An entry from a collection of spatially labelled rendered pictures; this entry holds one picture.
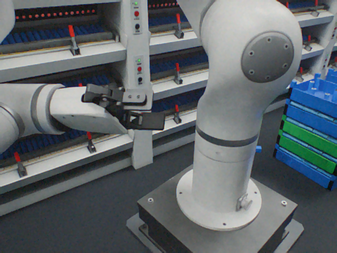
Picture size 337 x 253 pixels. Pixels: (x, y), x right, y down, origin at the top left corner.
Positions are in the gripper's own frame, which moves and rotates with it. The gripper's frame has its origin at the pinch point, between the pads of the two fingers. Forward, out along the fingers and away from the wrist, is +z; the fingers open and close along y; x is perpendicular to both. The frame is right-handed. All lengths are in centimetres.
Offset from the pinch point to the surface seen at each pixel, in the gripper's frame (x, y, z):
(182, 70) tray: 49, -75, -8
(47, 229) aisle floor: -25, -59, -51
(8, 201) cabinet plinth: -16, -58, -69
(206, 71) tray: 52, -83, 2
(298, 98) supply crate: 37, -77, 42
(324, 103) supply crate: 32, -71, 50
